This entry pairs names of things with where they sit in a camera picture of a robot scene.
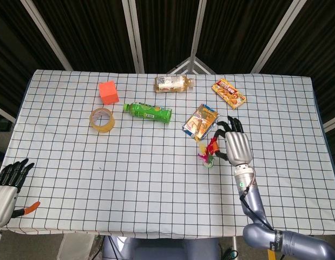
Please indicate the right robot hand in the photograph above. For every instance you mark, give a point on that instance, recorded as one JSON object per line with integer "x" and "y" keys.
{"x": 236, "y": 146}

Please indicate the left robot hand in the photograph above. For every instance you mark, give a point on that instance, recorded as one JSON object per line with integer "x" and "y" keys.
{"x": 3, "y": 196}

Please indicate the colourful feather shuttlecock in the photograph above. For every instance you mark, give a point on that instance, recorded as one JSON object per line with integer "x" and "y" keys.
{"x": 209, "y": 151}

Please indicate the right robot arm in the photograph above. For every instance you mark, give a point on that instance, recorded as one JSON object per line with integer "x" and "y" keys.
{"x": 264, "y": 216}

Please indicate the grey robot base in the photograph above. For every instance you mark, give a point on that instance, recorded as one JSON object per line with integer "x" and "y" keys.
{"x": 160, "y": 249}

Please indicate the gold and blue snack bag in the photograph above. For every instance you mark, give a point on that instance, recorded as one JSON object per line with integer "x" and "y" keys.
{"x": 201, "y": 122}

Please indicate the orange snack box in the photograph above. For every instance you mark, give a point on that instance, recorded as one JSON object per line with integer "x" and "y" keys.
{"x": 229, "y": 93}

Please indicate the amber tea bottle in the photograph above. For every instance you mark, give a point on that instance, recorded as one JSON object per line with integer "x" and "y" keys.
{"x": 172, "y": 84}

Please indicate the green plastic bottle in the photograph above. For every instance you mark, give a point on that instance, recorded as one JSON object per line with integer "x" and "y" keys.
{"x": 147, "y": 112}

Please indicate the checkered white tablecloth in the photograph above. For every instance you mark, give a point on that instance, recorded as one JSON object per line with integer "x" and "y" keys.
{"x": 129, "y": 176}

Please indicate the clear packing tape roll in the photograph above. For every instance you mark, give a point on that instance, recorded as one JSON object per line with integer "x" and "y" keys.
{"x": 102, "y": 120}

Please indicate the orange foam cube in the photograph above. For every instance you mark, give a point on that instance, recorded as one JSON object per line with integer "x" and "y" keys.
{"x": 108, "y": 93}

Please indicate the white folding screen frame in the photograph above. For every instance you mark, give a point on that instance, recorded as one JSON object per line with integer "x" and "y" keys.
{"x": 134, "y": 35}

